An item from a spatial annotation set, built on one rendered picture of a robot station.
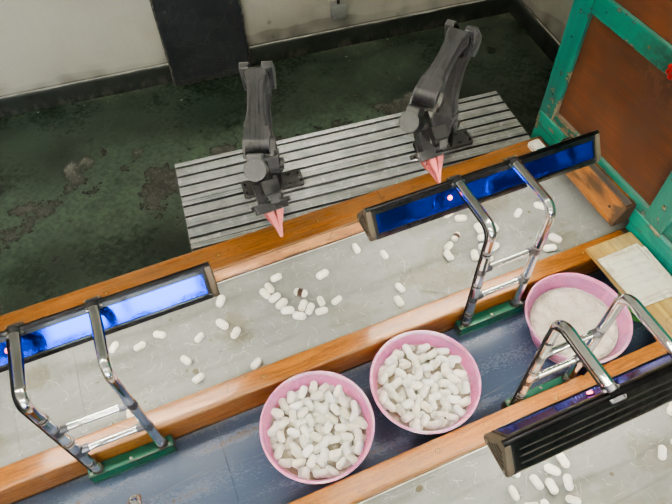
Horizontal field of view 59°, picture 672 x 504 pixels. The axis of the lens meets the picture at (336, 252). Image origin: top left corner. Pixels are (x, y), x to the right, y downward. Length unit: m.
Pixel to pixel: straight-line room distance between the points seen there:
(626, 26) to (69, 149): 2.61
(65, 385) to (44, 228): 1.50
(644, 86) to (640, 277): 0.49
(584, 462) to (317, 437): 0.60
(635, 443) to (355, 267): 0.80
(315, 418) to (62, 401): 0.62
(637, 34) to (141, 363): 1.46
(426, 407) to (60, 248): 1.95
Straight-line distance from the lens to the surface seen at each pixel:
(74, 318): 1.30
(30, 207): 3.18
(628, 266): 1.79
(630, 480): 1.55
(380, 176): 1.99
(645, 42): 1.68
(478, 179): 1.42
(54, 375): 1.69
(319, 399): 1.50
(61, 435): 1.36
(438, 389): 1.53
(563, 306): 1.71
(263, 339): 1.57
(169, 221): 2.86
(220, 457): 1.54
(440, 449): 1.43
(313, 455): 1.44
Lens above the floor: 2.11
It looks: 54 degrees down
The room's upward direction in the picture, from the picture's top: 2 degrees counter-clockwise
